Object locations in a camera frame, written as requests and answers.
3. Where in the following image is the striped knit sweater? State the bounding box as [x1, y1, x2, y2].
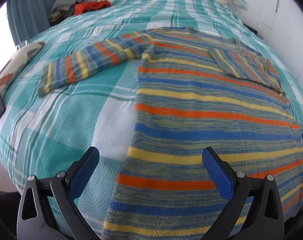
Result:
[38, 27, 303, 239]

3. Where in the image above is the grey checked clothes pile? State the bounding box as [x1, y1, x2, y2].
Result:
[47, 0, 83, 25]

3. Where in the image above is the teal plaid bedspread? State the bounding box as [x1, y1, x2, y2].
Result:
[0, 0, 303, 239]

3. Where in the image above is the white wardrobe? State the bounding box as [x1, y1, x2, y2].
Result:
[258, 0, 303, 83]

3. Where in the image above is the patterned folded cloth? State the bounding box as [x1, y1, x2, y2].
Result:
[0, 42, 45, 98]

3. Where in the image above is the red garment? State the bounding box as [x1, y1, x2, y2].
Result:
[73, 0, 111, 16]

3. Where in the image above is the blue curtain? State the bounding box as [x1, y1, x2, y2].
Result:
[6, 0, 56, 46]

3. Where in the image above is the wall socket panel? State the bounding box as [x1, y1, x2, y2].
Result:
[232, 0, 248, 10]

